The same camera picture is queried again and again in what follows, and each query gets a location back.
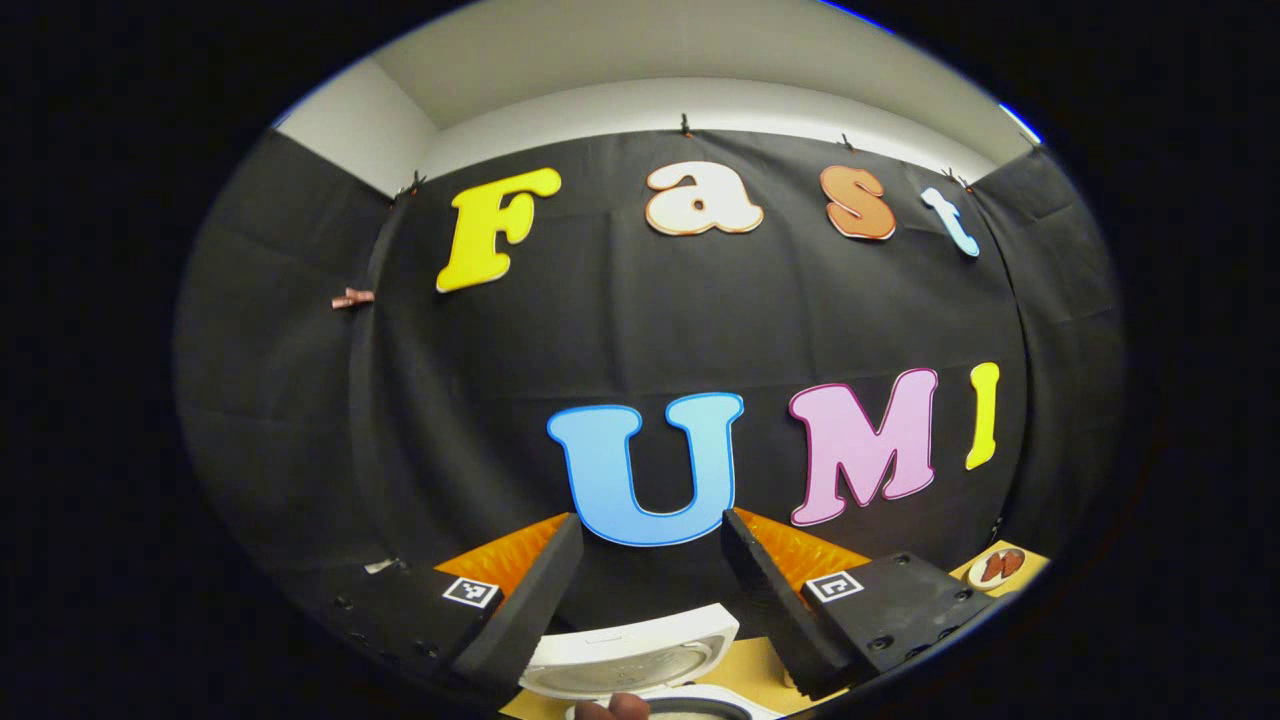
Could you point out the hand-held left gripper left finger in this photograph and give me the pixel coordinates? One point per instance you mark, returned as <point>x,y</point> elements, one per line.
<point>525,610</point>

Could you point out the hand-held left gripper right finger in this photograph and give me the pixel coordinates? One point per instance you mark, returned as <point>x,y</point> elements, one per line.
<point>775,610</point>

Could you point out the white rice cooker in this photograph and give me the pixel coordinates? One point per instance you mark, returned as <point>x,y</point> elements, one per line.
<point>620,650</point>

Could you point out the white cloth clip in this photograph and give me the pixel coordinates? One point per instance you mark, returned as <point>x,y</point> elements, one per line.
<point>385,565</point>

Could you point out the small white plate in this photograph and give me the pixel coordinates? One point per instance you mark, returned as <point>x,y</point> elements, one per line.
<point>975,582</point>

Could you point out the reddish brown food piece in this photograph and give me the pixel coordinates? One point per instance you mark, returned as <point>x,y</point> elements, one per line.
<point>1010,560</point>
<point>990,570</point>

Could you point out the black backdrop cloth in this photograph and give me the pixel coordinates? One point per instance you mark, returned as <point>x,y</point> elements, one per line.
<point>650,320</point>

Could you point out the pink cloth clip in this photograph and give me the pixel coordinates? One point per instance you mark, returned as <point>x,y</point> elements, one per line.
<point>352,298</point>

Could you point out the row of black cloth clips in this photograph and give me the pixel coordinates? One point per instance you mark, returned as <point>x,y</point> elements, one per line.
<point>685,125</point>

